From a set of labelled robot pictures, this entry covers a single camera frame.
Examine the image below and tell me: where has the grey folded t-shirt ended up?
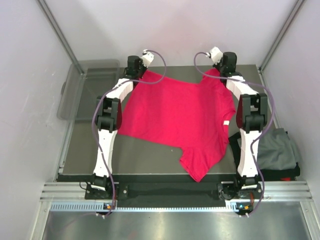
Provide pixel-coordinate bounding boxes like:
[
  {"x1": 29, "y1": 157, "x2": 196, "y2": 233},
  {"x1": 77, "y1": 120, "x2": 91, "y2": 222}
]
[{"x1": 237, "y1": 127, "x2": 300, "y2": 171}]

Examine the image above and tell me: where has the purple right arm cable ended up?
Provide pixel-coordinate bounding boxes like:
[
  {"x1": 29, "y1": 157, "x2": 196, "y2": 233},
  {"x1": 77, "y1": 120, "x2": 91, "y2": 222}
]
[{"x1": 193, "y1": 51, "x2": 276, "y2": 216}]

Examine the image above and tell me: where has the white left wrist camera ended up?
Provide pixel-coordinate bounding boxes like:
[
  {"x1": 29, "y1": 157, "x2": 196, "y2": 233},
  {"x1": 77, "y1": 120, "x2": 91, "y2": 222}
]
[{"x1": 141, "y1": 49, "x2": 155, "y2": 68}]

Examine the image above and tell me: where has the red t-shirt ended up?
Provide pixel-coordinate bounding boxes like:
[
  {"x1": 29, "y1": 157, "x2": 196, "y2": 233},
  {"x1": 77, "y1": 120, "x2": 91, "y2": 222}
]
[{"x1": 118, "y1": 68, "x2": 236, "y2": 182}]

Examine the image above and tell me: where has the aluminium frame rail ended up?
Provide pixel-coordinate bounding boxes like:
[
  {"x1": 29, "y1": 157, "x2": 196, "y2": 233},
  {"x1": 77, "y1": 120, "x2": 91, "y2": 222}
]
[{"x1": 40, "y1": 181, "x2": 313, "y2": 202}]

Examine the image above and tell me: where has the grey slotted cable duct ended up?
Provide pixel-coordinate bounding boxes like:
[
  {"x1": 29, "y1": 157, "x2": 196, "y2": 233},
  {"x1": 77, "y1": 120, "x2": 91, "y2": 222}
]
[{"x1": 49, "y1": 201, "x2": 256, "y2": 213}]

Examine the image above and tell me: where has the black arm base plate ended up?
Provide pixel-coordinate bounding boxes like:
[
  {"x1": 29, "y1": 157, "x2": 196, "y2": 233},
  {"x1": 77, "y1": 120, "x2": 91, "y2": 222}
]
[{"x1": 85, "y1": 181, "x2": 262, "y2": 202}]

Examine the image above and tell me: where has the clear plastic bin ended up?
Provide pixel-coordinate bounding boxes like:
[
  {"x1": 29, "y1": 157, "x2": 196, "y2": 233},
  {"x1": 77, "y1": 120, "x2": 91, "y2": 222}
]
[{"x1": 57, "y1": 59, "x2": 120, "y2": 122}]

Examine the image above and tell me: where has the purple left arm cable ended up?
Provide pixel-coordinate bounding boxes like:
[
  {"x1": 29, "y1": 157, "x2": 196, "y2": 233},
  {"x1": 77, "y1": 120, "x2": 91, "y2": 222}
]
[{"x1": 91, "y1": 49, "x2": 167, "y2": 218}]

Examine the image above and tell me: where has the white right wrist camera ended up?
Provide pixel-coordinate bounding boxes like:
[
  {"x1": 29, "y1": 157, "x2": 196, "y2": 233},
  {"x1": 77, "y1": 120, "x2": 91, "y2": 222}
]
[{"x1": 205, "y1": 46, "x2": 223, "y2": 65}]

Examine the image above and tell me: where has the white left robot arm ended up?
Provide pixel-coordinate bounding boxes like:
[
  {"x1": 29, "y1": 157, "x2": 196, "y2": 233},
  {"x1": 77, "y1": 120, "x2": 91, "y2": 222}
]
[{"x1": 91, "y1": 52, "x2": 154, "y2": 199}]

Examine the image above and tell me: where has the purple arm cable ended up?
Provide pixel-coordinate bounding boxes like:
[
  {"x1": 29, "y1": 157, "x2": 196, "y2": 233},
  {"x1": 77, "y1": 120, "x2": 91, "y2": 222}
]
[
  {"x1": 91, "y1": 49, "x2": 167, "y2": 218},
  {"x1": 193, "y1": 51, "x2": 276, "y2": 216}
]

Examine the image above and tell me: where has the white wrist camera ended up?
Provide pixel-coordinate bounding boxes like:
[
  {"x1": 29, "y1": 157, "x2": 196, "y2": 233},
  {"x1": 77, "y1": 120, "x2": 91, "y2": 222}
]
[
  {"x1": 205, "y1": 46, "x2": 223, "y2": 65},
  {"x1": 141, "y1": 49, "x2": 155, "y2": 68}
]

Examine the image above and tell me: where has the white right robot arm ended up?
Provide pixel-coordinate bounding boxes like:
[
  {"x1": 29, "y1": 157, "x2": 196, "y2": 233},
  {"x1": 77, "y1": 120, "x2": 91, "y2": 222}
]
[{"x1": 210, "y1": 48, "x2": 268, "y2": 198}]

